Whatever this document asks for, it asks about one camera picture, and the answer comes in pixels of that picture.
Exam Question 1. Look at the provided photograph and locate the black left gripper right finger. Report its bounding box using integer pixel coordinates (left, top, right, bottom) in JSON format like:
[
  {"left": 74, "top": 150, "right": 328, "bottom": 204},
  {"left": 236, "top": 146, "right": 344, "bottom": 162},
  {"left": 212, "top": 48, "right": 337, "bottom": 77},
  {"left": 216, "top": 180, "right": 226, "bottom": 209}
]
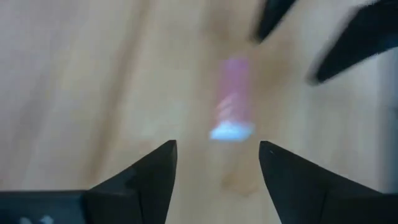
[{"left": 258, "top": 140, "right": 398, "bottom": 224}]

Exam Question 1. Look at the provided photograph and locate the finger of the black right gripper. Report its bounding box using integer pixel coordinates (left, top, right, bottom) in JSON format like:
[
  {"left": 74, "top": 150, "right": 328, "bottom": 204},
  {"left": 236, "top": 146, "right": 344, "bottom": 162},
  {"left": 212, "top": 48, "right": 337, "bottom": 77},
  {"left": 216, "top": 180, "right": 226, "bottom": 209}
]
[
  {"left": 250, "top": 0, "right": 298, "bottom": 44},
  {"left": 306, "top": 0, "right": 398, "bottom": 85}
]

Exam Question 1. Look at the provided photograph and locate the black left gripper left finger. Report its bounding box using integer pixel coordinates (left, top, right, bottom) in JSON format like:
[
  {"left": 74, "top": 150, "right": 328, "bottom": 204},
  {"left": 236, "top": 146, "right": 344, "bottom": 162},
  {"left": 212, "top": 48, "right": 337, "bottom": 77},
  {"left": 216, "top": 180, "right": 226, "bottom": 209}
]
[{"left": 83, "top": 139, "right": 178, "bottom": 224}]

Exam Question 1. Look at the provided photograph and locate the pink pill bottle white lid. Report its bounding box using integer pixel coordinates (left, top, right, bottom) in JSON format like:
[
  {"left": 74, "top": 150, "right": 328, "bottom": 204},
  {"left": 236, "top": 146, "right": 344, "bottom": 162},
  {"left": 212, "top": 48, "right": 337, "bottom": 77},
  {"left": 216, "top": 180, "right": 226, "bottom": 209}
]
[{"left": 208, "top": 57, "right": 256, "bottom": 142}]

